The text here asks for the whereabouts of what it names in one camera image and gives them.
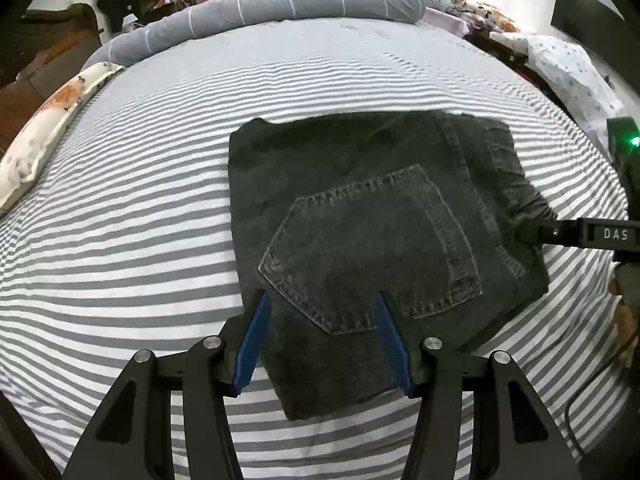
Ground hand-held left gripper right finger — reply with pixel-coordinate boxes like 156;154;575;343
375;292;583;480

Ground floral cream pillow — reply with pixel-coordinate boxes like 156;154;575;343
0;61;126;216

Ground pile of floral clothes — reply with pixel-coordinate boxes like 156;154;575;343
424;0;522;35

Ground black cable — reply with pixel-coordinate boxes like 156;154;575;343
564;330;640;461

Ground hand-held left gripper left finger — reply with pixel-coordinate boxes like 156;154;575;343
60;287;273;480

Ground black flat screen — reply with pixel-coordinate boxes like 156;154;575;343
550;0;627;62

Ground white dotted pillow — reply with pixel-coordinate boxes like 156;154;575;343
489;31;629;134

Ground long grey bolster pillow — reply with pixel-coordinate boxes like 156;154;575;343
80;0;428;68

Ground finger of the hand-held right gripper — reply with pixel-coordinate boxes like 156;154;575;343
515;215;580;248

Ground grey white striped bed sheet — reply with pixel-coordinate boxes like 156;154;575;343
0;15;633;480

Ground wooden headboard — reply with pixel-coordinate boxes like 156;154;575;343
0;2;104;161

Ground dark grey denim pants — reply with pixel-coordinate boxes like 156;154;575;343
227;109;558;422

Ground person's right hand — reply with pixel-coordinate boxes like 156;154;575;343
609;280;640;357

